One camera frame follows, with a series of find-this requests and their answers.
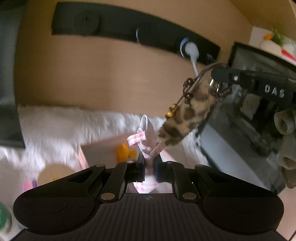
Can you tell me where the white textured blanket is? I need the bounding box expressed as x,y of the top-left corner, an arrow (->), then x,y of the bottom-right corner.
0,105 -> 209,241

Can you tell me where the leopard fur tail keychain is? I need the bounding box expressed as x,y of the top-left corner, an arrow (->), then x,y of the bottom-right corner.
157,81 -> 233,149

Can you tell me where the pink purple sponge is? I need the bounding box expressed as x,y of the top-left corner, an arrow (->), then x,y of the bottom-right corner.
22,179 -> 38,192

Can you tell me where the clear jar beige lid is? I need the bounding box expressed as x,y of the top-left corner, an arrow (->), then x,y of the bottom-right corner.
37,164 -> 75,186

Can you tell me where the white power cable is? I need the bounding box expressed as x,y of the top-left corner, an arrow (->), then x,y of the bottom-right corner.
184,42 -> 201,77

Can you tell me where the green lid glass jar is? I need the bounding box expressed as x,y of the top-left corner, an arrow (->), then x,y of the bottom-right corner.
0,203 -> 12,233

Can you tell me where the pink gingham cloth pouch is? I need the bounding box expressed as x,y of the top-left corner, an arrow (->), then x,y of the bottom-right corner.
127,115 -> 165,194

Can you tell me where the pink cardboard box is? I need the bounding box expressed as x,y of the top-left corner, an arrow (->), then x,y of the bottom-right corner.
77,136 -> 176,170

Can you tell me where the black power strip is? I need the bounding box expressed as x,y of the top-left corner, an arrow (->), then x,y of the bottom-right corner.
51,1 -> 220,65

